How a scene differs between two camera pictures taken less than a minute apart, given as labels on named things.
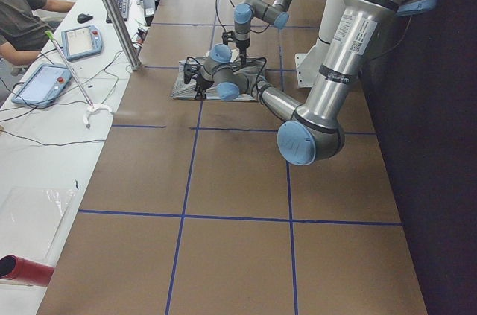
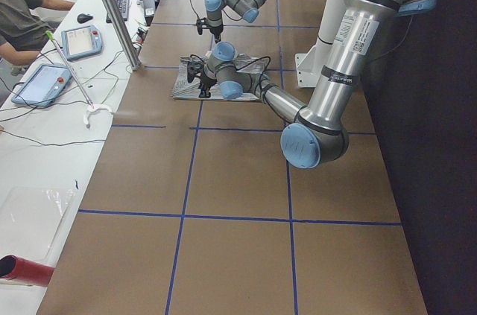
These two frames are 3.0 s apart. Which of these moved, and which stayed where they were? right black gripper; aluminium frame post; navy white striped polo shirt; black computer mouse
Moved: right black gripper
Stayed: aluminium frame post; black computer mouse; navy white striped polo shirt
